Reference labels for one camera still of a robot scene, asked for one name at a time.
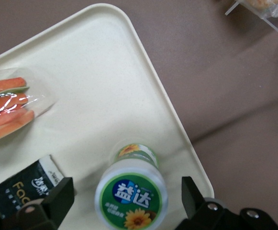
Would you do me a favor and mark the clear acrylic display stand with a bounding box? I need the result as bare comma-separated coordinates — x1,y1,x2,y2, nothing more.
224,0,278,44

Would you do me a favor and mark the clear rice cracker packet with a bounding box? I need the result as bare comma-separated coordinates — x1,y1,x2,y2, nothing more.
242,0,278,19

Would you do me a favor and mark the green gum bottle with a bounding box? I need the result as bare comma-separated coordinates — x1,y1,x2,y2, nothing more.
94,143,170,230

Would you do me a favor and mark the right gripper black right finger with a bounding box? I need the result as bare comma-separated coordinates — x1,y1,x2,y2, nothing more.
181,176,228,230

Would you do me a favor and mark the black tissue pack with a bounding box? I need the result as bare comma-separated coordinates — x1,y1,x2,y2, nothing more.
0,154,66,219

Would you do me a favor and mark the cream plastic tray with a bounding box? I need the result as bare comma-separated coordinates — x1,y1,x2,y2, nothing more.
0,2,215,230

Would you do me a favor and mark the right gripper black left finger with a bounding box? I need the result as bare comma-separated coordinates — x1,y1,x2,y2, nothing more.
16,176,75,230

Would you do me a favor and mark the wrapped triangle sandwich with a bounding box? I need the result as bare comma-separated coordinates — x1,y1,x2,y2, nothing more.
0,68,58,149

